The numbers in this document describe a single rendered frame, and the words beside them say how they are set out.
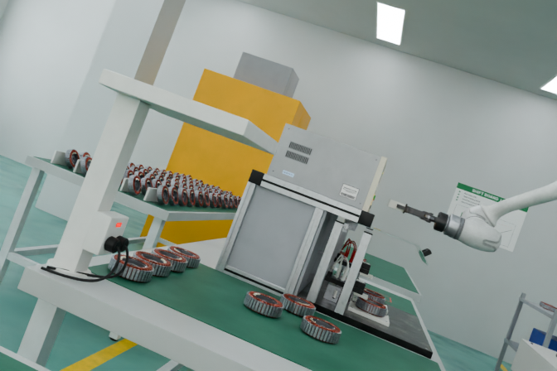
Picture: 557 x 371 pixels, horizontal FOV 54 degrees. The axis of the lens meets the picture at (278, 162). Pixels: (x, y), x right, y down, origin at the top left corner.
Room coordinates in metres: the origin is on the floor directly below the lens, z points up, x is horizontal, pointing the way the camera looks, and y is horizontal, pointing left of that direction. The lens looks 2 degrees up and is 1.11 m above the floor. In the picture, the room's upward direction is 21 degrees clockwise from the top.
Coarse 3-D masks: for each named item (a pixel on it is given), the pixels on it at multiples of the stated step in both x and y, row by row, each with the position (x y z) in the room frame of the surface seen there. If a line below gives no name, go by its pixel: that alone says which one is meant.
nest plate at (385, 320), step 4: (352, 304) 2.02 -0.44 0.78; (348, 308) 1.95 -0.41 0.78; (352, 308) 1.94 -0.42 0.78; (356, 308) 1.97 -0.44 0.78; (356, 312) 1.94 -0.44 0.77; (360, 312) 1.94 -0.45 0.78; (364, 312) 1.95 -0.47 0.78; (368, 312) 1.98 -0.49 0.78; (364, 316) 1.94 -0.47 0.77; (368, 316) 1.93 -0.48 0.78; (372, 316) 1.93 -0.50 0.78; (376, 316) 1.96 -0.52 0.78; (384, 316) 2.01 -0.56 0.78; (388, 316) 2.05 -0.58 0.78; (376, 320) 1.93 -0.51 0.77; (380, 320) 1.92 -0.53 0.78; (384, 320) 1.93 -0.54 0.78; (388, 320) 1.96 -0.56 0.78; (384, 324) 1.92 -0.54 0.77; (388, 324) 1.92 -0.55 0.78
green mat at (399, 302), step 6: (366, 288) 2.84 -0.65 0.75; (372, 288) 2.92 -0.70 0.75; (378, 288) 3.01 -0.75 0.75; (384, 294) 2.87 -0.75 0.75; (390, 294) 2.97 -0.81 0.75; (396, 300) 2.82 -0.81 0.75; (402, 300) 2.91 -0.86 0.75; (408, 300) 3.00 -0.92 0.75; (396, 306) 2.60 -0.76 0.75; (402, 306) 2.67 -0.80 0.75; (408, 306) 2.74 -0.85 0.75; (408, 312) 2.55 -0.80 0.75; (414, 312) 2.63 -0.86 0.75
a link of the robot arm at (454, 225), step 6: (450, 216) 2.15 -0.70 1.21; (456, 216) 2.15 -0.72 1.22; (450, 222) 2.13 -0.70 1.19; (456, 222) 2.13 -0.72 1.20; (462, 222) 2.13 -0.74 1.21; (444, 228) 2.15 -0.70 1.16; (450, 228) 2.13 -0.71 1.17; (456, 228) 2.12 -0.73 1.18; (462, 228) 2.12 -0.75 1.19; (444, 234) 2.16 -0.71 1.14; (450, 234) 2.14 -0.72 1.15; (456, 234) 2.13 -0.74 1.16
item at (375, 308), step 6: (360, 300) 1.98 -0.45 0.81; (366, 300) 2.03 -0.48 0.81; (372, 300) 2.04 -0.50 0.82; (360, 306) 1.97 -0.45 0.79; (366, 306) 1.96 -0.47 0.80; (372, 306) 1.95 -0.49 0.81; (378, 306) 1.96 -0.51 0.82; (384, 306) 1.99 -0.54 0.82; (372, 312) 1.95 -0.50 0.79; (378, 312) 1.95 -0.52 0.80; (384, 312) 1.97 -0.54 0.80
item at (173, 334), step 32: (32, 288) 1.18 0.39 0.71; (64, 288) 1.17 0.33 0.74; (96, 288) 1.22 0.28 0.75; (384, 288) 3.13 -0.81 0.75; (96, 320) 1.15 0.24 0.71; (128, 320) 1.14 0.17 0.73; (160, 320) 1.17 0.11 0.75; (192, 320) 1.25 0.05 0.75; (160, 352) 1.12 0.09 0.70; (192, 352) 1.11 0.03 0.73; (224, 352) 1.12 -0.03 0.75; (256, 352) 1.20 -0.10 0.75
